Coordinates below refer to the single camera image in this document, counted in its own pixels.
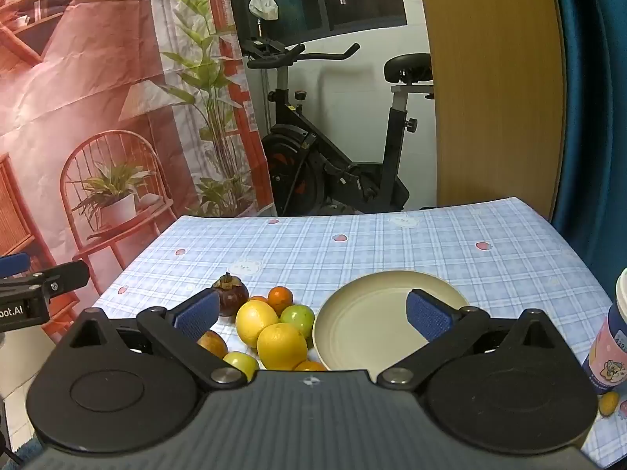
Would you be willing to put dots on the beige round plate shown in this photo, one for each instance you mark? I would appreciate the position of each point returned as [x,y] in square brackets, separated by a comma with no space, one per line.
[362,323]

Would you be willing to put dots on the reddish brown passion fruit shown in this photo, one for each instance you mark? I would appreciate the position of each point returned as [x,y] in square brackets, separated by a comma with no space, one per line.
[213,343]

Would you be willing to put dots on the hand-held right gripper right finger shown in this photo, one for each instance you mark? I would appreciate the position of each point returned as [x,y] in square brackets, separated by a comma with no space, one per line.
[428,316]

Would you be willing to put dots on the small yellowish kumquat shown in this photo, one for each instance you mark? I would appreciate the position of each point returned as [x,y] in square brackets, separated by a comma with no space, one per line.
[609,404]

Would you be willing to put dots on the white crumpled cloth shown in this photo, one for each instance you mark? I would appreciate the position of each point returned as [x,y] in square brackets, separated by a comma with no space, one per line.
[263,7]

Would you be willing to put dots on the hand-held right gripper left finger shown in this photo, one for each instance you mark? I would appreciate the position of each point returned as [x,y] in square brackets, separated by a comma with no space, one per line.
[196,314]

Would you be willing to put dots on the blue checkered tablecloth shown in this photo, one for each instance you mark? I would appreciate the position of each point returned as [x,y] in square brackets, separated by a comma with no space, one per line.
[343,254]

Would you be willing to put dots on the black exercise bike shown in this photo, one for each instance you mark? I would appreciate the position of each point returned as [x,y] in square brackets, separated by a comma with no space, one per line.
[290,166]

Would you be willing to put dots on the bright green round fruit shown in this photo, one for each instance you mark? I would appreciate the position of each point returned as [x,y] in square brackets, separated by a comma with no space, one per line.
[298,318]

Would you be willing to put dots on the dark purple mangosteen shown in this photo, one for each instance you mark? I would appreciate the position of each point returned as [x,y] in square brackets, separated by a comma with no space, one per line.
[231,297]

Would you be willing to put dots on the pale yellow lemon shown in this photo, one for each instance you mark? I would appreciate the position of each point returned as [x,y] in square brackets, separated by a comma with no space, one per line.
[253,322]

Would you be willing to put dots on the yellow-green round fruit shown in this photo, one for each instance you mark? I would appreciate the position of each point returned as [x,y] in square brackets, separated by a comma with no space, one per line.
[243,363]

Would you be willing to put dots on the wooden door panel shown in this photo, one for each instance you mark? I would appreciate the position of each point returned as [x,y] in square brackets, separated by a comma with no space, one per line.
[490,83]

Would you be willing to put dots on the blue curtain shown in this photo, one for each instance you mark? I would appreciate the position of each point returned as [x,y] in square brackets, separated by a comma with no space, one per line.
[597,107]

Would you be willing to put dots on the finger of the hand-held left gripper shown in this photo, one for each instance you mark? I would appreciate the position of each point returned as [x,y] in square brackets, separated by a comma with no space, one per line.
[12,264]
[66,275]

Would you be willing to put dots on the deep yellow orange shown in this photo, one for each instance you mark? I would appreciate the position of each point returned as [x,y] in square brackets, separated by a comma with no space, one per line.
[281,347]

